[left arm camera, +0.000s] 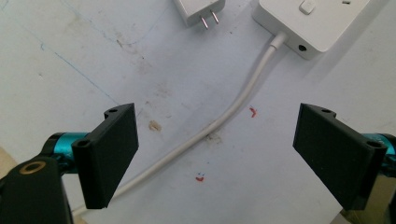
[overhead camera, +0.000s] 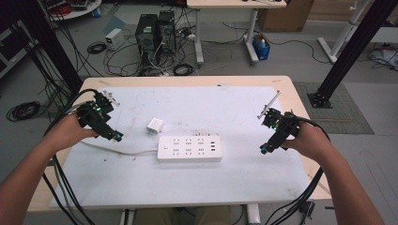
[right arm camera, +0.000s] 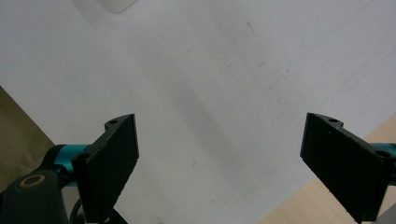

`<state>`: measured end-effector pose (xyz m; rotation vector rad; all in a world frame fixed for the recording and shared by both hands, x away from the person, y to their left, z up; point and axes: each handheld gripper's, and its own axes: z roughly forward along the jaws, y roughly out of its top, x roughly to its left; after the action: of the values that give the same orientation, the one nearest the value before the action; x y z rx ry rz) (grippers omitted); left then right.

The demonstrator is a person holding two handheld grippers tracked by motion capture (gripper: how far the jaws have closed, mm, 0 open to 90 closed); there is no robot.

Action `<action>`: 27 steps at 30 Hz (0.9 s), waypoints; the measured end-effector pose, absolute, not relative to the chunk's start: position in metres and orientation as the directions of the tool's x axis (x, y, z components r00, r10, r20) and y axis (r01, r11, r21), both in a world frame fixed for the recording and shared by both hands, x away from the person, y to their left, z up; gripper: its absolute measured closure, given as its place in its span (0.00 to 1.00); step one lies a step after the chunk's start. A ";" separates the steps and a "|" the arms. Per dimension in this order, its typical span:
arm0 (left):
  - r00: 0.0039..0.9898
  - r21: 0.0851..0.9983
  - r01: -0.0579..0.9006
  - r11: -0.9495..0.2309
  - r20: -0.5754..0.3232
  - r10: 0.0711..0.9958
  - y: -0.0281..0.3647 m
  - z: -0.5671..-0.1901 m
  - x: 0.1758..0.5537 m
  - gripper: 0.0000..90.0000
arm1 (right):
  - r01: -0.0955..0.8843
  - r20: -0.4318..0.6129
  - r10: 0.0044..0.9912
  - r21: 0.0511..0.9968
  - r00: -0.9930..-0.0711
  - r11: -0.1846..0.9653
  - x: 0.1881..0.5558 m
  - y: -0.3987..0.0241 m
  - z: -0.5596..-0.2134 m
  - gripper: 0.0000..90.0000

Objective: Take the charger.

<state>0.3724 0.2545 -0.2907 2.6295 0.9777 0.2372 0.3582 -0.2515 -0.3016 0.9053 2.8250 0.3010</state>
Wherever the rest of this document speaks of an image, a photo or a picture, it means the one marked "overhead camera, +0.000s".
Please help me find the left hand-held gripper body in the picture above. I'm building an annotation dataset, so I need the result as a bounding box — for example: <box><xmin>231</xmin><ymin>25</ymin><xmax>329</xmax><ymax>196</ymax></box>
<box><xmin>77</xmin><ymin>90</ymin><xmax>121</xmax><ymax>139</ymax></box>

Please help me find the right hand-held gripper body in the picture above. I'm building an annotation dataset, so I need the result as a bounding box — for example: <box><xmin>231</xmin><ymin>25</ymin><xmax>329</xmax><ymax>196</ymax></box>
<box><xmin>256</xmin><ymin>90</ymin><xmax>301</xmax><ymax>148</ymax></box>

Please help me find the white charger plug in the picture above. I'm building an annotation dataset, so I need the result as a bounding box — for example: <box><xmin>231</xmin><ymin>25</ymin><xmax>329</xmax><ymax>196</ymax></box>
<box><xmin>145</xmin><ymin>117</ymin><xmax>165</xmax><ymax>136</ymax></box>

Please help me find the white power strip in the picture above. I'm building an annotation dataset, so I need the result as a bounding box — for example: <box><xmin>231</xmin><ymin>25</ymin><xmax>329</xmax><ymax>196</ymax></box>
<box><xmin>156</xmin><ymin>134</ymin><xmax>223</xmax><ymax>163</ymax></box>

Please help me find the person's right hand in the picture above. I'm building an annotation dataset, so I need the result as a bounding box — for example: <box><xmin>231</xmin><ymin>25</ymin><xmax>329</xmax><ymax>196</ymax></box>
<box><xmin>281</xmin><ymin>121</ymin><xmax>333</xmax><ymax>164</ymax></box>

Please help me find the person's left hand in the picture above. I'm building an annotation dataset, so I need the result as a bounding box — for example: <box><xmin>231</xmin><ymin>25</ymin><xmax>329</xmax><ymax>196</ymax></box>
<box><xmin>46</xmin><ymin>112</ymin><xmax>100</xmax><ymax>151</ymax></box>

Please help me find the grey floor mat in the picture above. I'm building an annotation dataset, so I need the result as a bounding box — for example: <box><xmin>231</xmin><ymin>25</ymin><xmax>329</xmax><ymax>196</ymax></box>
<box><xmin>292</xmin><ymin>81</ymin><xmax>375</xmax><ymax>136</ymax></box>

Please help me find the white table leg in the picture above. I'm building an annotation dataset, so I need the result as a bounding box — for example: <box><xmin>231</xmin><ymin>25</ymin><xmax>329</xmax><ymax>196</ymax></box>
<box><xmin>119</xmin><ymin>208</ymin><xmax>136</xmax><ymax>225</ymax></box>
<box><xmin>246</xmin><ymin>202</ymin><xmax>262</xmax><ymax>225</ymax></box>

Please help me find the blue box with bottles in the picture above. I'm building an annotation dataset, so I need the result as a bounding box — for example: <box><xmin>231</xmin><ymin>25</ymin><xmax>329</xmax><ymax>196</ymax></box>
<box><xmin>252</xmin><ymin>33</ymin><xmax>271</xmax><ymax>61</ymax></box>

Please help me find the small white box device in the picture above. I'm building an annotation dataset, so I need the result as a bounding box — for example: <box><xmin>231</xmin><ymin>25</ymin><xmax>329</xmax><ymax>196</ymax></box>
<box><xmin>104</xmin><ymin>27</ymin><xmax>126</xmax><ymax>52</ymax></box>

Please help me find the white table mat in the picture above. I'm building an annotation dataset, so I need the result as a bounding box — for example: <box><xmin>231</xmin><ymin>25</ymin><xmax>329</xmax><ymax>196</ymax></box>
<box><xmin>49</xmin><ymin>85</ymin><xmax>313</xmax><ymax>209</ymax></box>

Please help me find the wooden table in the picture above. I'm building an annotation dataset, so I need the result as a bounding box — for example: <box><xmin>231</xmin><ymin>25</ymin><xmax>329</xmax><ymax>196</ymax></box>
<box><xmin>27</xmin><ymin>75</ymin><xmax>333</xmax><ymax>214</ymax></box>

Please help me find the black computer tower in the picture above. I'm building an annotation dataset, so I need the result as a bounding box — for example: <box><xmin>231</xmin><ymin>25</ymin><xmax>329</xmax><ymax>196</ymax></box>
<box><xmin>157</xmin><ymin>9</ymin><xmax>177</xmax><ymax>54</ymax></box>
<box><xmin>134</xmin><ymin>13</ymin><xmax>159</xmax><ymax>61</ymax></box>

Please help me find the dark equipment rack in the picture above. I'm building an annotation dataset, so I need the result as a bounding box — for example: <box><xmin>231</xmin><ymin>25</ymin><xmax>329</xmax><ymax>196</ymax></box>
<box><xmin>0</xmin><ymin>19</ymin><xmax>39</xmax><ymax>80</ymax></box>

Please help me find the white metal stand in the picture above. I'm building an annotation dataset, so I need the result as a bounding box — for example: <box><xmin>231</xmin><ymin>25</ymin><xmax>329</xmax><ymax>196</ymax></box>
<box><xmin>316</xmin><ymin>0</ymin><xmax>368</xmax><ymax>64</ymax></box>

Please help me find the round white table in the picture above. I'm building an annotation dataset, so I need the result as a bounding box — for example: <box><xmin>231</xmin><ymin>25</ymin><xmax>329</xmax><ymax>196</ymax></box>
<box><xmin>39</xmin><ymin>0</ymin><xmax>103</xmax><ymax>22</ymax></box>

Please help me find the cardboard box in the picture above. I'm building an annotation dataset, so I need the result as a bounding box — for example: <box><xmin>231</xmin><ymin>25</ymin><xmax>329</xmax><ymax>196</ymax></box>
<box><xmin>257</xmin><ymin>0</ymin><xmax>315</xmax><ymax>33</ymax></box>

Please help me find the wooden desk with white legs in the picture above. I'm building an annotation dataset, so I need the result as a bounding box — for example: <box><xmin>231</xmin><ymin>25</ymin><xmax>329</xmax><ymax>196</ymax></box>
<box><xmin>186</xmin><ymin>0</ymin><xmax>288</xmax><ymax>67</ymax></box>

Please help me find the white power strip cable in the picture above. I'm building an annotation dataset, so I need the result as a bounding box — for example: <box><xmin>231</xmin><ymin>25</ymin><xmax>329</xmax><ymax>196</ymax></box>
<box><xmin>80</xmin><ymin>140</ymin><xmax>160</xmax><ymax>157</ymax></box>

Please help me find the right gripper black cable bundle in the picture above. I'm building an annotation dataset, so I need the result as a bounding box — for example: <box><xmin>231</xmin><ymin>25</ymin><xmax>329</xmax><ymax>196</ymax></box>
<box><xmin>268</xmin><ymin>114</ymin><xmax>331</xmax><ymax>225</ymax></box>

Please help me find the gripper black cable bundle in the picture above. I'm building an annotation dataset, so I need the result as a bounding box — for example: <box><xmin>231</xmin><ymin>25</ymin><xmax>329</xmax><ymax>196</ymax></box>
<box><xmin>268</xmin><ymin>114</ymin><xmax>331</xmax><ymax>225</ymax></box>
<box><xmin>41</xmin><ymin>88</ymin><xmax>99</xmax><ymax>225</ymax></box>

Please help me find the coiled black cable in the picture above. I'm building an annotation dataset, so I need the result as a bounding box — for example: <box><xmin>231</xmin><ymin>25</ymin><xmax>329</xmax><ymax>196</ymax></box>
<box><xmin>6</xmin><ymin>100</ymin><xmax>42</xmax><ymax>123</ymax></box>
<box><xmin>86</xmin><ymin>40</ymin><xmax>108</xmax><ymax>55</ymax></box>
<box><xmin>172</xmin><ymin>63</ymin><xmax>196</xmax><ymax>77</ymax></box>

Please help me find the left gripper black cable bundle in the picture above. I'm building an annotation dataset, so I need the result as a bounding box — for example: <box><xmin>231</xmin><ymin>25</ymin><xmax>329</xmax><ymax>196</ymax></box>
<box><xmin>41</xmin><ymin>88</ymin><xmax>99</xmax><ymax>225</ymax></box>

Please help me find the black aluminium frame post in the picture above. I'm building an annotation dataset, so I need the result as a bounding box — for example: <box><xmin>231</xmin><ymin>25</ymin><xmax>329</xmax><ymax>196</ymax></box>
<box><xmin>17</xmin><ymin>0</ymin><xmax>84</xmax><ymax>96</ymax></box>
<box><xmin>307</xmin><ymin>0</ymin><xmax>398</xmax><ymax>110</ymax></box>

